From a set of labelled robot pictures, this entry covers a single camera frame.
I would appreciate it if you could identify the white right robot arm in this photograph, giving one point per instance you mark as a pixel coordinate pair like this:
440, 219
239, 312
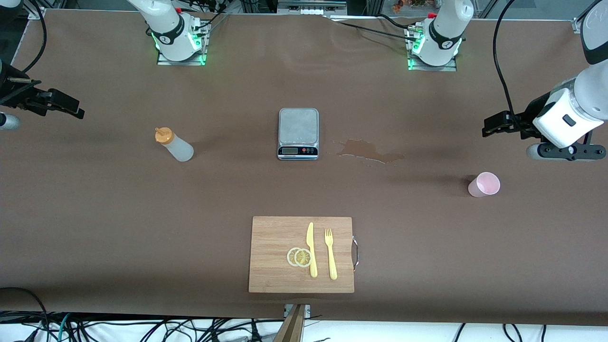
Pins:
171, 33

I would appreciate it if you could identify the wooden post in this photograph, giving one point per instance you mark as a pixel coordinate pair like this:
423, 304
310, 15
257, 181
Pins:
292, 330

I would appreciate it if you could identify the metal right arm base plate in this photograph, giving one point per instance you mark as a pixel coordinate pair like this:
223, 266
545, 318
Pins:
166, 61

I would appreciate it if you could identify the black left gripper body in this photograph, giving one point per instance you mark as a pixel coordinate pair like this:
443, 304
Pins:
533, 112

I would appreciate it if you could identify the white power strip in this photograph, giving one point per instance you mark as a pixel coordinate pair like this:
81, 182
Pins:
313, 8

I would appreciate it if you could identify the small metal bracket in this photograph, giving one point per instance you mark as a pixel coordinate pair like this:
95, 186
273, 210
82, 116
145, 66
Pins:
287, 308

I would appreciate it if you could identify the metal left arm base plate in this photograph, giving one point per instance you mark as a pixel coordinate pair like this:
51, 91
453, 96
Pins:
451, 68

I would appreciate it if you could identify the wooden cutting board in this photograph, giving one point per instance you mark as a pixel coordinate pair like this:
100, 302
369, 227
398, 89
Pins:
270, 247

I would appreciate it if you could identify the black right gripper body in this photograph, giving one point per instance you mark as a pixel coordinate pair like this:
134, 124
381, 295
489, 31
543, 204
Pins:
13, 93

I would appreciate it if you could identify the translucent sauce bottle orange cap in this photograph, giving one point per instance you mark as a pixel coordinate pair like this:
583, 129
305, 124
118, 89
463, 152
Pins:
180, 149

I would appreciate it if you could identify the yellow plastic fork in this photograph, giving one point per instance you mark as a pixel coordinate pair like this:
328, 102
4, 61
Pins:
332, 261

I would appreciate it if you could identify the yellow plastic knife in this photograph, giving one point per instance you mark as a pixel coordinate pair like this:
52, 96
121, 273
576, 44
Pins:
310, 237

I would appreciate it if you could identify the pink plastic cup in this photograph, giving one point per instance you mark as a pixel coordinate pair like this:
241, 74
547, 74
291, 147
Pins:
484, 186

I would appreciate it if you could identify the metal table corner bracket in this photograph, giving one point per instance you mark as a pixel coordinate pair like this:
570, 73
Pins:
578, 24
37, 13

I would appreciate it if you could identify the silver digital kitchen scale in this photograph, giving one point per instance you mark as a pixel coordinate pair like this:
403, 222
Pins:
298, 126

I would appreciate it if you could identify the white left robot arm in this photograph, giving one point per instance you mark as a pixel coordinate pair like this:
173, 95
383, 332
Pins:
444, 38

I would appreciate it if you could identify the lemon slice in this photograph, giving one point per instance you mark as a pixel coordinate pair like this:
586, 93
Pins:
290, 257
302, 258

